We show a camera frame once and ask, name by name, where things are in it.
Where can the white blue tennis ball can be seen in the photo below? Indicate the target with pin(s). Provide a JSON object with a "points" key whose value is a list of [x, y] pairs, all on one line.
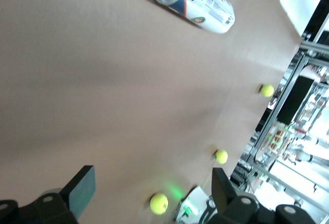
{"points": [[205, 8]]}

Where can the orange snack bags pile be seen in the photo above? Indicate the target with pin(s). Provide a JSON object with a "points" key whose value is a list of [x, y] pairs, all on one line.
{"points": [[276, 140]]}

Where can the yellow tennis ball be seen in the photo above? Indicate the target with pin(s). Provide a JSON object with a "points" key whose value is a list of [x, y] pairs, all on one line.
{"points": [[158, 203], [221, 156], [267, 90]]}

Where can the aluminium profile frame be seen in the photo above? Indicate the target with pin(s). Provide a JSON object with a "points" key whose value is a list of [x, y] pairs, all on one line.
{"points": [[316, 46]]}

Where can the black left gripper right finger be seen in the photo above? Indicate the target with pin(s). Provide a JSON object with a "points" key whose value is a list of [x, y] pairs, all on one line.
{"points": [[231, 208]]}

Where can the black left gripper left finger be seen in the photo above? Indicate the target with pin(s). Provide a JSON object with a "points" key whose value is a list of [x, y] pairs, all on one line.
{"points": [[77, 190]]}

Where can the brown table mat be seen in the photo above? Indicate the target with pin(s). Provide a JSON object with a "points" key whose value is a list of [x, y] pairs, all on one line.
{"points": [[102, 80]]}

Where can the black flat panel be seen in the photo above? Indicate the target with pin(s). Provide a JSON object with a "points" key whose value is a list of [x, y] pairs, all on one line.
{"points": [[298, 98]]}

